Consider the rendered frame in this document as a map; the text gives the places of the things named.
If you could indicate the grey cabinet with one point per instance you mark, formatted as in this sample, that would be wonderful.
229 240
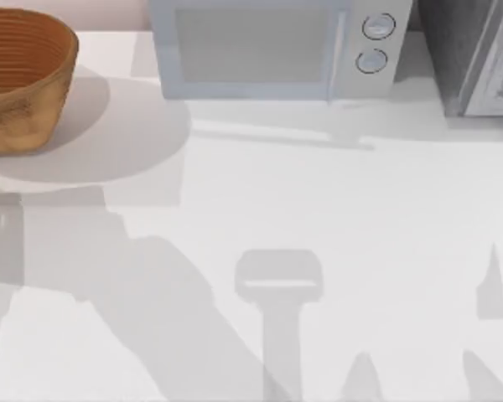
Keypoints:
452 50

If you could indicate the microwave oven door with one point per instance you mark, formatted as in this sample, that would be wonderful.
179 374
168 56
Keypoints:
251 46

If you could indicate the brown wicker basket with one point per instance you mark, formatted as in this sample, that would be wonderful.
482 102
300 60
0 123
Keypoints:
21 92

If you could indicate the pale microwave oven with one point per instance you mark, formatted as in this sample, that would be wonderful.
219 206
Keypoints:
373 86

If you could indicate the round microwave knob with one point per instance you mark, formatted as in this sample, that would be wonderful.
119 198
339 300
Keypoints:
371 60
378 26

